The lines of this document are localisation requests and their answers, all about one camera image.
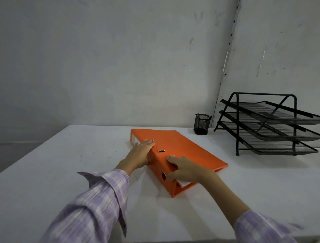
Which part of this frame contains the black mesh pen cup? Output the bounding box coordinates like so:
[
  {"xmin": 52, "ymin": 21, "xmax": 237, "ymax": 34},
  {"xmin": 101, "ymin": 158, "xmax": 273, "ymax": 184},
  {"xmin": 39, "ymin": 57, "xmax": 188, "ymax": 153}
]
[{"xmin": 193, "ymin": 113, "xmax": 212, "ymax": 135}]

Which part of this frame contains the person's right hand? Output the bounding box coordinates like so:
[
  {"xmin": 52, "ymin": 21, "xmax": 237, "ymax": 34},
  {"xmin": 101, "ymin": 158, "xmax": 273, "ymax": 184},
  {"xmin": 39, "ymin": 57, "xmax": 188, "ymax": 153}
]
[{"xmin": 166, "ymin": 155, "xmax": 213, "ymax": 184}]

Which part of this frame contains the metal wall rail strip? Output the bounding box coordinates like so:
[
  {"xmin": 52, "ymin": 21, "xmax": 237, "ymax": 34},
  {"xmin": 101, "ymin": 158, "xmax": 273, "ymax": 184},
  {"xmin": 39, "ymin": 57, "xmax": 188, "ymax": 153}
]
[{"xmin": 211, "ymin": 0, "xmax": 242, "ymax": 128}]

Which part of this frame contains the black mesh letter tray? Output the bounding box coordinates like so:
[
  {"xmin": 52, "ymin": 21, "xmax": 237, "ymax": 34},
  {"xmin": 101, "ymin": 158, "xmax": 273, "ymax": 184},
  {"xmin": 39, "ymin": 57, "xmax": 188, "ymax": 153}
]
[
  {"xmin": 217, "ymin": 121, "xmax": 319, "ymax": 156},
  {"xmin": 219, "ymin": 110, "xmax": 320, "ymax": 142},
  {"xmin": 220, "ymin": 99, "xmax": 320, "ymax": 125}
]

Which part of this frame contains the person's left hand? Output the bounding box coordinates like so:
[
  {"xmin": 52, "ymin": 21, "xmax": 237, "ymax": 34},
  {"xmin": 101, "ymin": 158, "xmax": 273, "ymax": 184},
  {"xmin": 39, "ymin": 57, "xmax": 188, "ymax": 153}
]
[{"xmin": 121, "ymin": 140, "xmax": 156, "ymax": 170}]

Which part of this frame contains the person's left forearm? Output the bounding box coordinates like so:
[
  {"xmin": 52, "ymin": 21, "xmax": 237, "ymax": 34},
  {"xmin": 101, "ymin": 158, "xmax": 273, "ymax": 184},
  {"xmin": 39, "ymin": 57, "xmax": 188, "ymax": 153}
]
[{"xmin": 39, "ymin": 160, "xmax": 133, "ymax": 243}]

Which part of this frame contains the person's right forearm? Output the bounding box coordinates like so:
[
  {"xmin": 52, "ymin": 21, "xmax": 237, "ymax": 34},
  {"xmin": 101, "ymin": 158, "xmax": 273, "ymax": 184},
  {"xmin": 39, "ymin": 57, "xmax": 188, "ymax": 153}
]
[{"xmin": 199, "ymin": 172, "xmax": 305, "ymax": 243}]

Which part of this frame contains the black metal tray rack frame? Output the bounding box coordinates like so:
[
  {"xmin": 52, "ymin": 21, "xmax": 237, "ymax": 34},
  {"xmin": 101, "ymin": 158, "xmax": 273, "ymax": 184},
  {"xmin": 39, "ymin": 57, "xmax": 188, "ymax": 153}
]
[{"xmin": 213, "ymin": 92, "xmax": 298, "ymax": 156}]

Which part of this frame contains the orange lever arch binder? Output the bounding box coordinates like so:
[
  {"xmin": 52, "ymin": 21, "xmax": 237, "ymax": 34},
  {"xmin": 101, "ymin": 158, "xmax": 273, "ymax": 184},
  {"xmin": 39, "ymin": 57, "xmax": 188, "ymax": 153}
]
[{"xmin": 130, "ymin": 129, "xmax": 229, "ymax": 198}]

